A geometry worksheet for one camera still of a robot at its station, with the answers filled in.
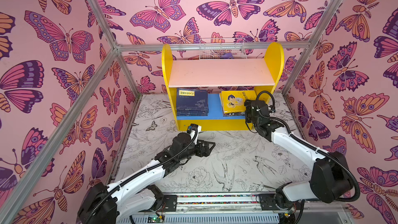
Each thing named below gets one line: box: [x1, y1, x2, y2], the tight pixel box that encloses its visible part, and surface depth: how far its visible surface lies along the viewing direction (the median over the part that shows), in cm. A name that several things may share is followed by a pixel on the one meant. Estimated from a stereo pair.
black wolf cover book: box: [222, 113, 247, 119], surface depth 91 cm
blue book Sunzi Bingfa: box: [176, 112, 209, 117], surface depth 91 cm
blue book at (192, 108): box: [176, 106, 209, 111], surface depth 89 cm
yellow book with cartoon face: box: [219, 90, 258, 115], surface depth 92 cm
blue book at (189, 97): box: [176, 88, 208, 108], surface depth 92 cm
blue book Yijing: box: [176, 111, 209, 116], surface depth 91 cm
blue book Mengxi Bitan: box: [176, 109, 209, 114], surface depth 90 cm
